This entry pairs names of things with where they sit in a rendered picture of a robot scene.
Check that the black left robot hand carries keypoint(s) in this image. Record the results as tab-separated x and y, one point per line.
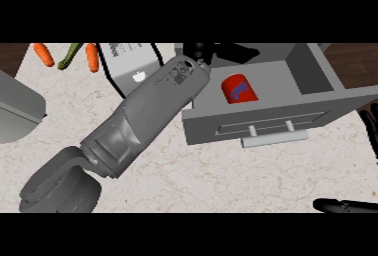
231	50

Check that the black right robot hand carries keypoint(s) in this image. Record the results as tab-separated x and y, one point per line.
349	206

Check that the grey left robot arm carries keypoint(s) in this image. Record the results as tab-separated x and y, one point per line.
148	106

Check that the grey drawer box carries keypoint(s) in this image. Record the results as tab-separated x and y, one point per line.
275	75

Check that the red can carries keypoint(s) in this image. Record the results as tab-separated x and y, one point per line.
240	89

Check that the grey flat box, black edge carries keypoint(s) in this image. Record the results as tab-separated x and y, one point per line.
123	65

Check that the orange carrot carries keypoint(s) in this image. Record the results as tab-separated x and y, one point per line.
43	54
92	57

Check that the grey rounded appliance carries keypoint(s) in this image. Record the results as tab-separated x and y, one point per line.
17	106

